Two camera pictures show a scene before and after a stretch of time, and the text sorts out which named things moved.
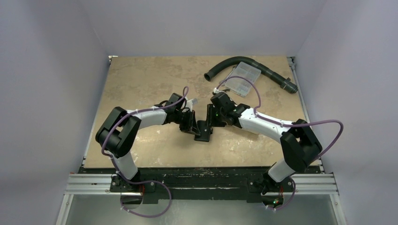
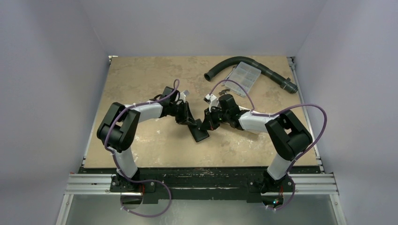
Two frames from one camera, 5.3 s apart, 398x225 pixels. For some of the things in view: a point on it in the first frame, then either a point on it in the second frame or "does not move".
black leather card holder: [204, 131] does not move
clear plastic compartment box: [240, 86] does not move
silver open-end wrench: [222, 82] does not move
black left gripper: [191, 125] to [187, 116]
